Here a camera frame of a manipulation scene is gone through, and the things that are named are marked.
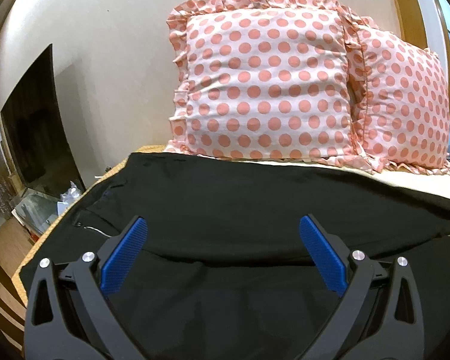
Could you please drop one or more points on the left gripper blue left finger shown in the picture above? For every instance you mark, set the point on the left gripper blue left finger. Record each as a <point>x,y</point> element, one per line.
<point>118,254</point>

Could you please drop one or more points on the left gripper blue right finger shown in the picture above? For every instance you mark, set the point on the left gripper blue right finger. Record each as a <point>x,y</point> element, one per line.
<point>328,252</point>

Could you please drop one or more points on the black pants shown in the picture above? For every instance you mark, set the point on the black pants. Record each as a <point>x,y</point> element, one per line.
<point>222,278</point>

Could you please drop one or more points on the wooden tv cabinet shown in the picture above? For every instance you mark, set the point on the wooden tv cabinet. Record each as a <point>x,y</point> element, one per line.
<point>25,224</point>

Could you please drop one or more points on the cream patterned bed cover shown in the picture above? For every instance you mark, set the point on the cream patterned bed cover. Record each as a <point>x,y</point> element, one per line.
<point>382,211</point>

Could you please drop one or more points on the far pink polka dot pillow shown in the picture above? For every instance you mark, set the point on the far pink polka dot pillow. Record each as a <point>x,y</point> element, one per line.
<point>401,108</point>

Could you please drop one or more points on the pink polka dot pillow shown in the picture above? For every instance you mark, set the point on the pink polka dot pillow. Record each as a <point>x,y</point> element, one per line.
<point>262,79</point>
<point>401,108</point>

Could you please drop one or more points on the black flat television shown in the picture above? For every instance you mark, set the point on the black flat television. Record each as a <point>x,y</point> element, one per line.
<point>34,131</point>

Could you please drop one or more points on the near pink polka dot pillow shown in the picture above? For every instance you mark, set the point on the near pink polka dot pillow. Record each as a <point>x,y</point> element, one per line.
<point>262,79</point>

